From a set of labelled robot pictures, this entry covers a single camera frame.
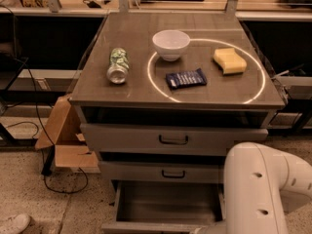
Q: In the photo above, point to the grey bottom drawer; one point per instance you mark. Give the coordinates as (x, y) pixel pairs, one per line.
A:
(164, 208)

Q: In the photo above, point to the grey drawer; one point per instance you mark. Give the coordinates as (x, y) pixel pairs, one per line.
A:
(166, 140)
(164, 208)
(162, 167)

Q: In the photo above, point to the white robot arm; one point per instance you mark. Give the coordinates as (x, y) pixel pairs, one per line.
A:
(261, 182)

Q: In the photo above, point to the grey drawer cabinet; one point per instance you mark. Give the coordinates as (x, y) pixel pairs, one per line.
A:
(163, 97)

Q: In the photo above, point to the grey top drawer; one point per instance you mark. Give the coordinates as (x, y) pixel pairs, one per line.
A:
(166, 140)

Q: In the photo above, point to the grey middle drawer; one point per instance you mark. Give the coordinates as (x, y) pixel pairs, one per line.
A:
(162, 167)

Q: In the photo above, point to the dark blue snack packet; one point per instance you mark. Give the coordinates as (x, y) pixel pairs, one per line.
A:
(186, 79)

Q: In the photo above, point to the green soda can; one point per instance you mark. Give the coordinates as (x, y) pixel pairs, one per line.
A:
(119, 67)

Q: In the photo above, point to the white ceramic bowl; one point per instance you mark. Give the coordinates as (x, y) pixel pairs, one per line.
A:
(170, 45)

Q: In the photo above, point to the yellow sponge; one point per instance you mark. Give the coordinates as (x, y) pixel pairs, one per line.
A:
(229, 61)

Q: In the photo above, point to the brown cardboard box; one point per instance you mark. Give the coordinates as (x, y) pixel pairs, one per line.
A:
(62, 132)

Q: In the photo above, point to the white sneaker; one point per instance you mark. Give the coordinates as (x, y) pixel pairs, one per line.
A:
(15, 224)

